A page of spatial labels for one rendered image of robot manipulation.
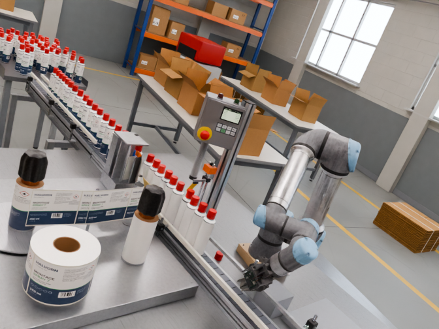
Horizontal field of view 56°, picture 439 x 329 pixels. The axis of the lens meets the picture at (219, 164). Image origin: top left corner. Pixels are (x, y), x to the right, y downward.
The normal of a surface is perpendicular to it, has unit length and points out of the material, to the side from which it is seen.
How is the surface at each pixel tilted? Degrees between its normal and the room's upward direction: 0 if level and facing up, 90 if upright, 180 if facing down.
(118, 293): 0
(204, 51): 90
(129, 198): 90
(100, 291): 0
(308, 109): 90
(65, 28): 90
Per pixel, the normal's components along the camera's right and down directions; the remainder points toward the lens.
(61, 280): 0.30, 0.43
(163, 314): 0.33, -0.88
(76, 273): 0.62, 0.47
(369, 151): -0.83, -0.11
